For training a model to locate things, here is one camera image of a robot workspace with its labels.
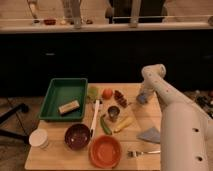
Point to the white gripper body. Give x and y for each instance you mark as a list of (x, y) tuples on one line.
[(146, 88)]

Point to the blue sponge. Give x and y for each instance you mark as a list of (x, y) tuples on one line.
[(142, 98)]

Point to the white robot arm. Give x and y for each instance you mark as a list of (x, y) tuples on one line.
[(185, 127)]

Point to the white paper cup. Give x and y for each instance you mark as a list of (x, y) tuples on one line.
[(39, 138)]

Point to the brown pine cone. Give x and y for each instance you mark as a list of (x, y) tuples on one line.
[(120, 99)]

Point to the orange tomato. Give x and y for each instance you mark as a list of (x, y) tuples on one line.
[(107, 93)]

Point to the blue folded cloth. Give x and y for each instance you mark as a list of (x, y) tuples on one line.
[(150, 135)]

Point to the green yellow leafy toy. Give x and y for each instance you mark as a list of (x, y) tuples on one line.
[(92, 93)]

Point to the green chili pepper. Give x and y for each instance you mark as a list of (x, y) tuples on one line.
[(104, 126)]

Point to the silver fork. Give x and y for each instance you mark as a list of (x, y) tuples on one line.
[(132, 154)]

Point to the orange bowl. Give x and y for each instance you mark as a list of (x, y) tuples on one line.
[(105, 152)]

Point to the wooden block eraser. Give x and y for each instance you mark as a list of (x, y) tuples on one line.
[(69, 107)]

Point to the green plastic tray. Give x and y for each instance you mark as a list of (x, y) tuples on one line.
[(60, 92)]

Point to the dark purple bowl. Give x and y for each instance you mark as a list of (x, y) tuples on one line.
[(77, 136)]

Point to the black chair base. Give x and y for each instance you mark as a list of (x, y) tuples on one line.
[(11, 125)]

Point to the wooden shelf rail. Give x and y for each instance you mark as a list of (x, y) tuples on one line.
[(107, 28)]

